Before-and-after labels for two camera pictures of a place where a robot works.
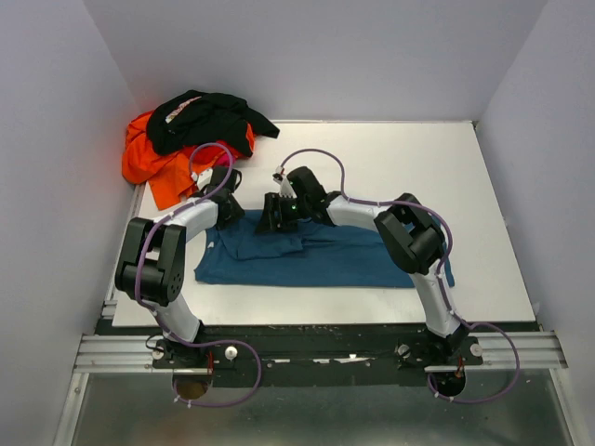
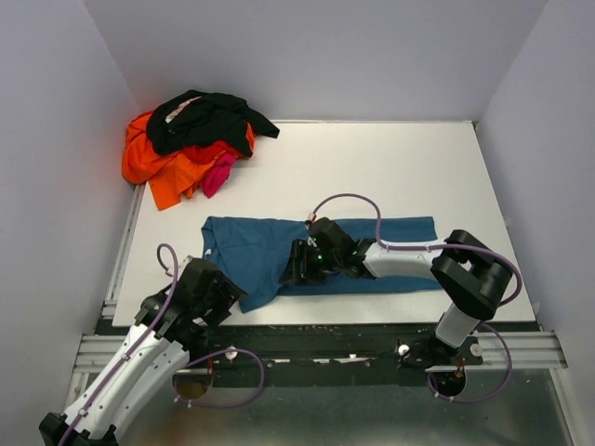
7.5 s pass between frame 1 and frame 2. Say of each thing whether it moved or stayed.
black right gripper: moved
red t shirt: stayed
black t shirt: stayed
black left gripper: moved
